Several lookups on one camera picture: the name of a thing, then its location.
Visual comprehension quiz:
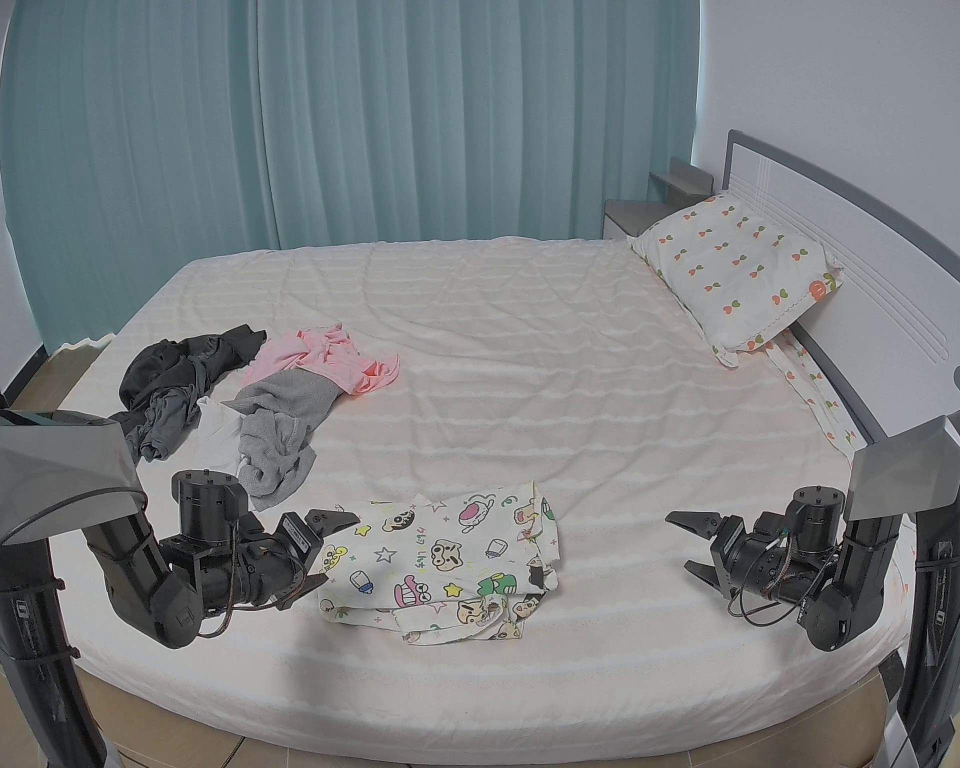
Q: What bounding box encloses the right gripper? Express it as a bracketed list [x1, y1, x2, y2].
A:
[665, 510, 789, 603]

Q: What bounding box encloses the white printed pillow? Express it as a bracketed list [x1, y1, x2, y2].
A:
[628, 191, 845, 369]

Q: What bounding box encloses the pink garment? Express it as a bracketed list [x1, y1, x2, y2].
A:
[243, 322, 402, 397]

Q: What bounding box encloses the grey knitted garment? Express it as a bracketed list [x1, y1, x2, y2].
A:
[223, 367, 339, 513]

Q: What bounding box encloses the dark grey garment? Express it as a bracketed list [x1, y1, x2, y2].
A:
[108, 382, 210, 463]

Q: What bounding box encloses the bed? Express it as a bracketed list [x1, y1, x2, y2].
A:
[0, 129, 960, 760]

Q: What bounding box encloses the white printed pyjama top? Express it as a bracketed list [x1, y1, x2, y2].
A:
[318, 480, 564, 648]

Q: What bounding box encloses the grey bedside table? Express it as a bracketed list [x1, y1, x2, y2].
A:
[603, 156, 714, 241]

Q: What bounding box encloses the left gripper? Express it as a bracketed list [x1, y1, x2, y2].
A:
[225, 507, 363, 612]

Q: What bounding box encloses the blue-green curtain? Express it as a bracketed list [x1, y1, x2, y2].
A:
[258, 0, 702, 255]
[0, 0, 285, 355]

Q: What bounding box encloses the white knitted garment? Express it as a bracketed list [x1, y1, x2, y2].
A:
[195, 396, 250, 480]

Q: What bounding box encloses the black garment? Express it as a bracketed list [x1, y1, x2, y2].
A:
[118, 324, 269, 412]

